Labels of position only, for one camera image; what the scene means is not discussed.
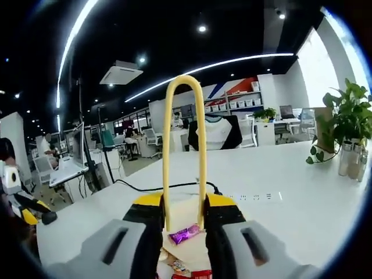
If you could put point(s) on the straight ceiling light strip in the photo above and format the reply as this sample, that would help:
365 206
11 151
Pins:
69 43

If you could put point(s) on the black track spotlight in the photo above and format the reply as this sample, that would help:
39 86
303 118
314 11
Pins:
282 16

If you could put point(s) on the large green potted plant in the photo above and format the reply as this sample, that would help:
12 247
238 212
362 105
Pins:
353 116

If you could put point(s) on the shelf of white storage bins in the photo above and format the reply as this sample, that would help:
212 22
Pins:
241 103

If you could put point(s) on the ceiling air conditioner unit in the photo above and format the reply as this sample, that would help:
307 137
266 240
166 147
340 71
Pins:
120 72

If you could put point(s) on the white mesh office chair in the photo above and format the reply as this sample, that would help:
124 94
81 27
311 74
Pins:
152 139

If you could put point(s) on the chair with black white shirt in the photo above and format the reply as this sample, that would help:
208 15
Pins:
218 130

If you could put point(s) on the tall black stand pole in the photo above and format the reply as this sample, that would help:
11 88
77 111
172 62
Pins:
79 101

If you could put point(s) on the curved ceiling light strip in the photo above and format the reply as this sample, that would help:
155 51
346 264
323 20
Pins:
276 54

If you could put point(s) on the round ceiling downlight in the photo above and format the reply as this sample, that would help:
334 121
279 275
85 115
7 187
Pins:
142 59
202 28

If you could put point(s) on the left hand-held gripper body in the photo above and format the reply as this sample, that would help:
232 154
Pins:
11 175

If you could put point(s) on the narrow bright window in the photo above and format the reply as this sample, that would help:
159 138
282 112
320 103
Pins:
311 84

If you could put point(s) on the small tan food packet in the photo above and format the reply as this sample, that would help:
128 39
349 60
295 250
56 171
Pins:
178 266

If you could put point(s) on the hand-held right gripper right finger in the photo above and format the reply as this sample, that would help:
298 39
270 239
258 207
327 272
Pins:
226 241

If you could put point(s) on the beige hexagonal container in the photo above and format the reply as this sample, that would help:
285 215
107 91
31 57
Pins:
186 209

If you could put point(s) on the white table power strip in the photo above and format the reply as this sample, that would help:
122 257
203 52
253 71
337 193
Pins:
255 197

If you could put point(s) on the brown paper bag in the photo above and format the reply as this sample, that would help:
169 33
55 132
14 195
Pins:
324 128

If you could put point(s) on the white laptop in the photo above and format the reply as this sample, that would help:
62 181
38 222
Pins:
68 174

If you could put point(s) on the small potted plant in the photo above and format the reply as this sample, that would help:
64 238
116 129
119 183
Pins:
266 113

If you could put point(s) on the white cabinet desk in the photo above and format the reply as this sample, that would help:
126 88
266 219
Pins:
266 130

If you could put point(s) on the teal board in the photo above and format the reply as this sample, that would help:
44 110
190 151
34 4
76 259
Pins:
108 139

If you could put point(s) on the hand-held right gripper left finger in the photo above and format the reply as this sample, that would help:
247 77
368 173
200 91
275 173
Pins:
139 241

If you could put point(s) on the purple food packet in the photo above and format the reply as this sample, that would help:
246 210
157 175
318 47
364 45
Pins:
183 234

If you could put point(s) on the long red food packet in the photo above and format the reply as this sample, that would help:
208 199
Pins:
202 274

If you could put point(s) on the black desk monitor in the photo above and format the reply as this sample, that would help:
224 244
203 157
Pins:
286 112

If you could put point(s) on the black mouse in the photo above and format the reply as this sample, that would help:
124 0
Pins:
49 218

